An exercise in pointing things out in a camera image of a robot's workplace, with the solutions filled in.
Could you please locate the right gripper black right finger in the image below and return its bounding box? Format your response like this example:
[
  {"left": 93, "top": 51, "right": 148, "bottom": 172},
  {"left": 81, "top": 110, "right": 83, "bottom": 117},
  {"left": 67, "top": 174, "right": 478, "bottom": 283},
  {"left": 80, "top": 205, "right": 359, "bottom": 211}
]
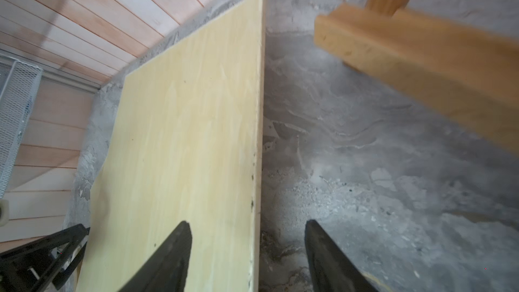
[{"left": 305, "top": 220, "right": 377, "bottom": 292}]

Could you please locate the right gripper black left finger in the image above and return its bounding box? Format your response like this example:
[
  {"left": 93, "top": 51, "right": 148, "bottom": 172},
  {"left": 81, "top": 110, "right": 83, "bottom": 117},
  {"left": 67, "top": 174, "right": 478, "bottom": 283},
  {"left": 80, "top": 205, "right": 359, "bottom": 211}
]
[{"left": 120, "top": 221, "right": 193, "bottom": 292}]

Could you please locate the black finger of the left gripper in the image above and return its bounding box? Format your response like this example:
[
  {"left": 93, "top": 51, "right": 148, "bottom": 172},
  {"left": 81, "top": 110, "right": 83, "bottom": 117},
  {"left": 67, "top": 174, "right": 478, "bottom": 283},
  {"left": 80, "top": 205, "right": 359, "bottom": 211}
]
[{"left": 1, "top": 224, "right": 90, "bottom": 291}]

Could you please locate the plywood board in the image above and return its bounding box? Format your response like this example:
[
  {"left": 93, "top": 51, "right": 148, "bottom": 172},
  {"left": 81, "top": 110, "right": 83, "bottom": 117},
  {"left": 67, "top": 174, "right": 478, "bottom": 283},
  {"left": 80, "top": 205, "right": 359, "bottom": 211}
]
[{"left": 77, "top": 0, "right": 266, "bottom": 291}]

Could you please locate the wooden easel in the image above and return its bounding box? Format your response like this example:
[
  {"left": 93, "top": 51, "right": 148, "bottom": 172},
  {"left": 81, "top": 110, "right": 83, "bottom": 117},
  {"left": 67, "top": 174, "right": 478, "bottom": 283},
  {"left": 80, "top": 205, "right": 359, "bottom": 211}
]
[{"left": 314, "top": 0, "right": 518, "bottom": 153}]

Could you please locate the white wire mesh shelf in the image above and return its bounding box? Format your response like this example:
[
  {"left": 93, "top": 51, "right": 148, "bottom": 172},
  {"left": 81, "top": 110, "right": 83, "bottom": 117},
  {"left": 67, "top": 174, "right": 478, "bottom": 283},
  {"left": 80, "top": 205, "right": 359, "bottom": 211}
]
[{"left": 1, "top": 55, "right": 43, "bottom": 195}]

